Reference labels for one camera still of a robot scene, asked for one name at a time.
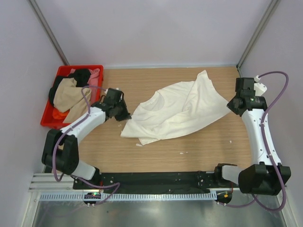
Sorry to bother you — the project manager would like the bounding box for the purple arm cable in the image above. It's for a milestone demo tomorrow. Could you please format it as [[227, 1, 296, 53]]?
[[216, 70, 290, 212], [52, 86, 121, 206]]

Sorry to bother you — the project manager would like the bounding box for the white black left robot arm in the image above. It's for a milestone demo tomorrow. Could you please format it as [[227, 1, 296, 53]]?
[[42, 88, 131, 189]]

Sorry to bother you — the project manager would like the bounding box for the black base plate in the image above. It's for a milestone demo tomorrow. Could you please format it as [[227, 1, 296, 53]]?
[[72, 171, 242, 195]]

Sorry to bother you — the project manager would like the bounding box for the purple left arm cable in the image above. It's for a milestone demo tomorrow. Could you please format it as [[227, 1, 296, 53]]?
[[52, 86, 121, 206]]

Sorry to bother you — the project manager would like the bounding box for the black t-shirt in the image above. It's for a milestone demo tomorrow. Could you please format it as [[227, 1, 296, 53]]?
[[48, 69, 91, 107]]

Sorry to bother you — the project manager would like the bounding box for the orange t-shirt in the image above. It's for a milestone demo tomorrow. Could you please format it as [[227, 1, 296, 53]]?
[[52, 108, 69, 120]]

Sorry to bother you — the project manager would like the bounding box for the white t-shirt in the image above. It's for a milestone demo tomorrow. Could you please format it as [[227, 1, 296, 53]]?
[[120, 70, 230, 145]]

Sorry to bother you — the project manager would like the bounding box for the aluminium rail frame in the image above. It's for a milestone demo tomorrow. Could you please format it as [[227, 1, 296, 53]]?
[[23, 171, 298, 227]]

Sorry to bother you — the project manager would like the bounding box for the grey metal corner post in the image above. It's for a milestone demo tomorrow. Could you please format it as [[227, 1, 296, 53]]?
[[28, 0, 69, 65]]

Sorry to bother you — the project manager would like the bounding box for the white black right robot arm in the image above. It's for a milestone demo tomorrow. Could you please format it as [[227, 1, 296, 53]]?
[[213, 78, 291, 195]]

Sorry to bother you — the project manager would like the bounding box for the grey right corner post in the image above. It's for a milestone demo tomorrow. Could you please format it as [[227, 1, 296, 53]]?
[[236, 0, 281, 72]]

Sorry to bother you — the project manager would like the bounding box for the beige t-shirt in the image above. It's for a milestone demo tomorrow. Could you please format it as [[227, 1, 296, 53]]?
[[53, 78, 91, 123]]

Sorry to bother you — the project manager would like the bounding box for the pink t-shirt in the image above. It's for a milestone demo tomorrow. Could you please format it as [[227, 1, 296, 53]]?
[[70, 69, 100, 101]]

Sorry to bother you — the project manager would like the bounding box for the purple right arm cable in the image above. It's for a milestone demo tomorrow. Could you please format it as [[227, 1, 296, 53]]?
[[216, 70, 290, 212]]

